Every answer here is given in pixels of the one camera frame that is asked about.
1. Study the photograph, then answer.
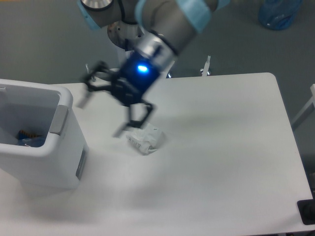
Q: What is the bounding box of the white frame at right edge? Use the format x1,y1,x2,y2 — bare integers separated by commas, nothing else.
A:
291,84,315,131

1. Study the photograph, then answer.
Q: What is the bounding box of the white trash can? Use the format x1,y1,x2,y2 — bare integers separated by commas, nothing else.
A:
0,79,88,189

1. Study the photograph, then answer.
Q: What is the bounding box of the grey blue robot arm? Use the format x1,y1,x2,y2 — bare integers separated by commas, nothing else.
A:
77,0,228,137

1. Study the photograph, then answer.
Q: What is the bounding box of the white paper bag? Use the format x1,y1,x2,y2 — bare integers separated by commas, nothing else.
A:
126,123,166,155

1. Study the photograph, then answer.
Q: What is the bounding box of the blue snack wrapper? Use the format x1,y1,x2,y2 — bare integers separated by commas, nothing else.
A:
17,130,41,140

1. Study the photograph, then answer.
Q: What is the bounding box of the blue plastic bag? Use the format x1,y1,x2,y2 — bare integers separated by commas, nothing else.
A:
257,0,303,30

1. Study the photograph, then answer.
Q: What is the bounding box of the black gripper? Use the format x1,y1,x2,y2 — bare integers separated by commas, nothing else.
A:
76,50,163,138

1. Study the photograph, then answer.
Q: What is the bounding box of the white levelling foot bracket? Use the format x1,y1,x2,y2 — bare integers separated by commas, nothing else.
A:
200,55,211,77

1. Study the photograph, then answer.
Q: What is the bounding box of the black clamp at table corner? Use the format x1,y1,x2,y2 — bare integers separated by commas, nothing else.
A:
297,199,315,225

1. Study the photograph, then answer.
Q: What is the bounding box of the clear plastic water bottle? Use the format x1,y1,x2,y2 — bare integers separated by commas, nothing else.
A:
16,137,46,148

